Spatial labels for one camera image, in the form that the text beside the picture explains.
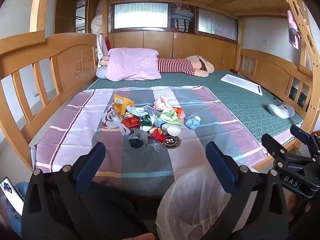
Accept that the shiny red packet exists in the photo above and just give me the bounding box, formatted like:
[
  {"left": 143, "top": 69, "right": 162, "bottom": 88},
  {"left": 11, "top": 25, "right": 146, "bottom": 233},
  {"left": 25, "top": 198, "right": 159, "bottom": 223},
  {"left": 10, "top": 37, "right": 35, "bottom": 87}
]
[{"left": 147, "top": 127, "right": 167, "bottom": 142}]

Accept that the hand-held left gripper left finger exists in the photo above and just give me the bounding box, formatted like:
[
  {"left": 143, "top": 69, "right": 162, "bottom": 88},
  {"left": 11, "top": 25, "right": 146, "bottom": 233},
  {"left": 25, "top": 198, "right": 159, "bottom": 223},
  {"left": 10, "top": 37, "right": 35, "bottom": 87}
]
[{"left": 21, "top": 142, "right": 108, "bottom": 240}]

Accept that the pale round cushion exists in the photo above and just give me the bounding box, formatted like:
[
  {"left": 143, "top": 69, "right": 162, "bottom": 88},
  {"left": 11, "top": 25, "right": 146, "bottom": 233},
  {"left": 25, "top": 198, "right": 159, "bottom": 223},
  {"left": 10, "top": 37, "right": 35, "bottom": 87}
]
[{"left": 96, "top": 66, "right": 108, "bottom": 79}]

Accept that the white paper cup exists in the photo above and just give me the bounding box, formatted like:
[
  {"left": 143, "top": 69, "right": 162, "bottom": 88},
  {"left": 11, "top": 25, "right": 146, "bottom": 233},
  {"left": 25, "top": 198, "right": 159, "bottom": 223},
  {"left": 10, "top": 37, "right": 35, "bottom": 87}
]
[{"left": 165, "top": 124, "right": 182, "bottom": 136}]

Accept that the small orange packet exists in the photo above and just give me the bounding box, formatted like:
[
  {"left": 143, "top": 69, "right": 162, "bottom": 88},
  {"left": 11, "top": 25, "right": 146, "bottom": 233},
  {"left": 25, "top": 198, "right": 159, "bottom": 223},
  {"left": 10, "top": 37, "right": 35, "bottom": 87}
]
[{"left": 172, "top": 107, "right": 185, "bottom": 120}]

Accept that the person's left hand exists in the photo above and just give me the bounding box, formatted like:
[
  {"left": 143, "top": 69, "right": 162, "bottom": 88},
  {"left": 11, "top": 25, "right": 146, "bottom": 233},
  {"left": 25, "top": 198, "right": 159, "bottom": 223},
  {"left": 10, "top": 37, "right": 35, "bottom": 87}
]
[{"left": 124, "top": 232, "right": 157, "bottom": 240}]

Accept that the white pig print plastic bag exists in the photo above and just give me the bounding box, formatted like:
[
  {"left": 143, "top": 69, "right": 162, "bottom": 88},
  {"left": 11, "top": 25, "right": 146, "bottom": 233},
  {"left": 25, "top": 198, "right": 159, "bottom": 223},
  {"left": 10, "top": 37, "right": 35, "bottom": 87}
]
[{"left": 102, "top": 105, "right": 130, "bottom": 135}]

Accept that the pink wrapper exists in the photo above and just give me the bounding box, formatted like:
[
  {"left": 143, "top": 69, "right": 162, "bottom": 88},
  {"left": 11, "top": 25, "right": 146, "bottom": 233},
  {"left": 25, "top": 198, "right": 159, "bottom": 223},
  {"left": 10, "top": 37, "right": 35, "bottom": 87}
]
[{"left": 153, "top": 95, "right": 175, "bottom": 112}]

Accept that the white framed board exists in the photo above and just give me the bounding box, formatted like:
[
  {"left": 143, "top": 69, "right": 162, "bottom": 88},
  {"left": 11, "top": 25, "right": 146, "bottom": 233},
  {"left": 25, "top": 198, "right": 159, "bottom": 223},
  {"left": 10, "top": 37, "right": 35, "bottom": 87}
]
[{"left": 220, "top": 74, "right": 263, "bottom": 95}]

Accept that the white wrapper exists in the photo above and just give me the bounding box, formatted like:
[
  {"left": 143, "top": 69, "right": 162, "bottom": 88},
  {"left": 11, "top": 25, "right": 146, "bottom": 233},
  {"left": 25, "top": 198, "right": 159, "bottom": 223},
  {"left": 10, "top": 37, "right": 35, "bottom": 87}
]
[{"left": 126, "top": 106, "right": 145, "bottom": 117}]

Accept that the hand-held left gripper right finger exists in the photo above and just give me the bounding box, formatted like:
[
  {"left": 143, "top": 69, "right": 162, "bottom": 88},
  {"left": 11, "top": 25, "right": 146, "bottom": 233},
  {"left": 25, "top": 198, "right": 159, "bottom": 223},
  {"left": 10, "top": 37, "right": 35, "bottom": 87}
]
[{"left": 202, "top": 141, "right": 292, "bottom": 240}]

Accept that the red snack packet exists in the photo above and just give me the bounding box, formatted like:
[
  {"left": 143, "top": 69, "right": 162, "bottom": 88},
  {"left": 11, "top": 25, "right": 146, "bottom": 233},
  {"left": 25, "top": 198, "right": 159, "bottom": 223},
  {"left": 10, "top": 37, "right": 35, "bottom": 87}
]
[{"left": 122, "top": 117, "right": 140, "bottom": 129}]

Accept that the frosted glass window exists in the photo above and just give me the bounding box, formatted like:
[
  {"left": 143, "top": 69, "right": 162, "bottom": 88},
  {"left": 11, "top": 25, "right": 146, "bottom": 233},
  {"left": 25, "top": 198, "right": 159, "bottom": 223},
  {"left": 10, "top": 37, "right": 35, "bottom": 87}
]
[
  {"left": 197, "top": 7, "right": 238, "bottom": 40},
  {"left": 114, "top": 3, "right": 168, "bottom": 29}
]

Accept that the smartphone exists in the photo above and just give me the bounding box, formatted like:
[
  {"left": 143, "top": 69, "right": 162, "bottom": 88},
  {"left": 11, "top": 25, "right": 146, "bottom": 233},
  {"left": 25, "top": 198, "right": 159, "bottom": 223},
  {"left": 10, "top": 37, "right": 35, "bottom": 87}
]
[{"left": 0, "top": 177, "right": 25, "bottom": 217}]

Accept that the wooden wardrobe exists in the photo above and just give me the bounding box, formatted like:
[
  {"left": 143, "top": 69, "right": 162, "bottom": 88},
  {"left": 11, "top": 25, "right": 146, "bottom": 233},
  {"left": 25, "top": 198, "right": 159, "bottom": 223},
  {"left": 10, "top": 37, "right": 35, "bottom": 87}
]
[{"left": 49, "top": 0, "right": 100, "bottom": 34}]

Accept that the wooden bunk bed frame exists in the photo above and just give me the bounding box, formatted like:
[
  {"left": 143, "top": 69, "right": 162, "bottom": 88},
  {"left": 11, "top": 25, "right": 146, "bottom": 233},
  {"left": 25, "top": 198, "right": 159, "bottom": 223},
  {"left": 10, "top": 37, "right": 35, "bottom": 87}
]
[{"left": 0, "top": 0, "right": 320, "bottom": 175}]

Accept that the white hanging cloth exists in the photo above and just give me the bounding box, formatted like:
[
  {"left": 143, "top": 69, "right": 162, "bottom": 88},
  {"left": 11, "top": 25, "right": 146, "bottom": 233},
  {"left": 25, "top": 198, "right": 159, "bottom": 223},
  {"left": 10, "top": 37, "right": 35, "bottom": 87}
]
[{"left": 96, "top": 34, "right": 105, "bottom": 58}]

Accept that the person's right hand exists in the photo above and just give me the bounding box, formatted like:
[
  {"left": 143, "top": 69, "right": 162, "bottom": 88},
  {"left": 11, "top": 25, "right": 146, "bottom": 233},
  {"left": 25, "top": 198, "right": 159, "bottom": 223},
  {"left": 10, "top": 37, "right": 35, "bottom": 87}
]
[{"left": 285, "top": 190, "right": 313, "bottom": 225}]

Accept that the white massage pillow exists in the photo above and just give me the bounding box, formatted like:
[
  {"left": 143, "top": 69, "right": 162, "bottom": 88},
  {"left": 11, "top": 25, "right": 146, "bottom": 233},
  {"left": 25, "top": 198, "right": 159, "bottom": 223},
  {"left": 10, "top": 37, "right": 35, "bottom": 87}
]
[{"left": 267, "top": 102, "right": 295, "bottom": 119}]

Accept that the black bag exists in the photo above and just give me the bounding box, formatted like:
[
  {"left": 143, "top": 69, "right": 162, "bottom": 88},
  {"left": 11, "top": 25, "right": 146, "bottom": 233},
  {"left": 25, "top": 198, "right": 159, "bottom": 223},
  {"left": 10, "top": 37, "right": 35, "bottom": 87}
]
[{"left": 129, "top": 137, "right": 147, "bottom": 148}]

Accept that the striped shirt plush doll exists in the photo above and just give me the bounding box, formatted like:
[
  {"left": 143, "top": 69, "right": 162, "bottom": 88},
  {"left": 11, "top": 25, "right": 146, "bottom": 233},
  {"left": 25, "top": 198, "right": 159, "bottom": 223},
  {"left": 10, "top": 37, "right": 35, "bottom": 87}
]
[{"left": 97, "top": 54, "right": 215, "bottom": 78}]

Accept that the cluttered storage niche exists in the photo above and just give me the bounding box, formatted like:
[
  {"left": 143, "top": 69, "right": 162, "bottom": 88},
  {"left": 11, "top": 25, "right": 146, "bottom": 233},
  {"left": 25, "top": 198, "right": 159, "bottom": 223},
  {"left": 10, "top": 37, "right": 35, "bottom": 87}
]
[{"left": 171, "top": 4, "right": 195, "bottom": 32}]

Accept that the white stuffed bag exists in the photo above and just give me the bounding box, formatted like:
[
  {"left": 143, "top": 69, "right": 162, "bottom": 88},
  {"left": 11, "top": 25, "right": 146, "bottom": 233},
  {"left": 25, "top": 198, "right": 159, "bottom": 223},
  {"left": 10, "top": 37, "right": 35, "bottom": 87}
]
[{"left": 90, "top": 0, "right": 108, "bottom": 34}]

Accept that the pink grey plaid sheet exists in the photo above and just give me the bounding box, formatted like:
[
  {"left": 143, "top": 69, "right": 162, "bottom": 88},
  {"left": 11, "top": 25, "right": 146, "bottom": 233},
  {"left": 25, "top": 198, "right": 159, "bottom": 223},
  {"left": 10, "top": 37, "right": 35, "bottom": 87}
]
[{"left": 35, "top": 85, "right": 267, "bottom": 198}]

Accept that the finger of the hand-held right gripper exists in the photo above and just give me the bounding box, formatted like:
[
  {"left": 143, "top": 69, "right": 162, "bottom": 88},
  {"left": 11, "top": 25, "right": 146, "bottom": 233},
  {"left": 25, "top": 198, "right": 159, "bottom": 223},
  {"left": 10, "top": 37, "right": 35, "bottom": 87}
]
[
  {"left": 290, "top": 124, "right": 317, "bottom": 147},
  {"left": 261, "top": 133, "right": 291, "bottom": 163}
]

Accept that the orange yellow snack bag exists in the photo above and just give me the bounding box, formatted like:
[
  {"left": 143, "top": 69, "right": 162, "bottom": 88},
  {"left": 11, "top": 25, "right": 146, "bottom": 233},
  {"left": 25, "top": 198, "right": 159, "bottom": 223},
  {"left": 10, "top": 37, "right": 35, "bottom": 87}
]
[{"left": 113, "top": 94, "right": 135, "bottom": 118}]

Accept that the dark green packet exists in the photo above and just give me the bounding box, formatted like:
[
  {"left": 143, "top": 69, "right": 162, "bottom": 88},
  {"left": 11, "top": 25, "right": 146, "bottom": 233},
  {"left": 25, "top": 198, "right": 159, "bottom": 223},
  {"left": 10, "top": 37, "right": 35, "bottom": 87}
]
[{"left": 139, "top": 115, "right": 153, "bottom": 127}]

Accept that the light green packet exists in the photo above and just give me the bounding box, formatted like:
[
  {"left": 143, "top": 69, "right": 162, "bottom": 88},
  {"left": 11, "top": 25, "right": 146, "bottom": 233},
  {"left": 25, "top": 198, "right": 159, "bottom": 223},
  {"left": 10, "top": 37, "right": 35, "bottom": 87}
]
[{"left": 156, "top": 110, "right": 183, "bottom": 127}]

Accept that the pink hanging cloth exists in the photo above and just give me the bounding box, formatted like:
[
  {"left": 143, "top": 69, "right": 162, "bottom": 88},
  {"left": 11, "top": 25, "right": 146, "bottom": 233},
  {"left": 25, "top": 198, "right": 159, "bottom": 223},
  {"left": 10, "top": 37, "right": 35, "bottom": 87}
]
[{"left": 287, "top": 10, "right": 303, "bottom": 49}]

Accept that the pink pillow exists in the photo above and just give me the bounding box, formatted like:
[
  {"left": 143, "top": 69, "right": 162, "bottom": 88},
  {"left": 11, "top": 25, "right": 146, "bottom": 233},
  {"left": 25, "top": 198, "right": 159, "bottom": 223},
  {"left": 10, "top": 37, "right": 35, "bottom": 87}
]
[{"left": 105, "top": 47, "right": 162, "bottom": 82}]

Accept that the clear plastic bag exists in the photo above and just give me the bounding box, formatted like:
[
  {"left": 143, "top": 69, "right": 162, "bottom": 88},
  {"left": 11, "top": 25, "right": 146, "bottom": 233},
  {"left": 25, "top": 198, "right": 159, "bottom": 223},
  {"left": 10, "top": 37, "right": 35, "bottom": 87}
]
[{"left": 130, "top": 129, "right": 149, "bottom": 140}]

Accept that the wooden wall cabinet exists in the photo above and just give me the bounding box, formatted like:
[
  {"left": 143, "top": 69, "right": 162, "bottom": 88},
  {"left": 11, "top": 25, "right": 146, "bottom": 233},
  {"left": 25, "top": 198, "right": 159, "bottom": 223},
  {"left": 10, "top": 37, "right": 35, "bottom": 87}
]
[{"left": 107, "top": 30, "right": 238, "bottom": 70}]

